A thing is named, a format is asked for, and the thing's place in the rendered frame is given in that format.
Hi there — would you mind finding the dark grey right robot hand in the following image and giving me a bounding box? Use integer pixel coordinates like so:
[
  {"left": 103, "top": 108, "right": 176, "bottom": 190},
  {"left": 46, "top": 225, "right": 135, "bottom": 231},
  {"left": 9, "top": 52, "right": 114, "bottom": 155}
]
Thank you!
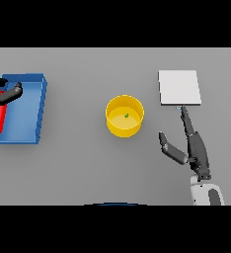
[{"left": 158, "top": 105, "right": 212, "bottom": 182}]

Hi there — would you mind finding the blue tray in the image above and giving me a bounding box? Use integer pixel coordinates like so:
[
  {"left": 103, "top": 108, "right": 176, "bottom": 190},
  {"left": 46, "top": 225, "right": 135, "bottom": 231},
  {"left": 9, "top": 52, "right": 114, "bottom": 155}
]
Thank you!
[{"left": 0, "top": 72, "right": 48, "bottom": 145}]

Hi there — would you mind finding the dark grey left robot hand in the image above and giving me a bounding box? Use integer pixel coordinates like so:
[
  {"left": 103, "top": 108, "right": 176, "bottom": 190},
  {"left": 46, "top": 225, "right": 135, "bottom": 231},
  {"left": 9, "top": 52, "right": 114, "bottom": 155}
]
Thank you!
[{"left": 0, "top": 77, "right": 24, "bottom": 111}]

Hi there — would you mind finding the yellow bowl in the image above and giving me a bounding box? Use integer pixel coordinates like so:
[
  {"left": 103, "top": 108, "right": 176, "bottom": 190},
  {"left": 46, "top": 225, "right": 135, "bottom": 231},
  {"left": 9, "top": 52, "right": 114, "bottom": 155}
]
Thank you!
[{"left": 105, "top": 94, "right": 145, "bottom": 138}]

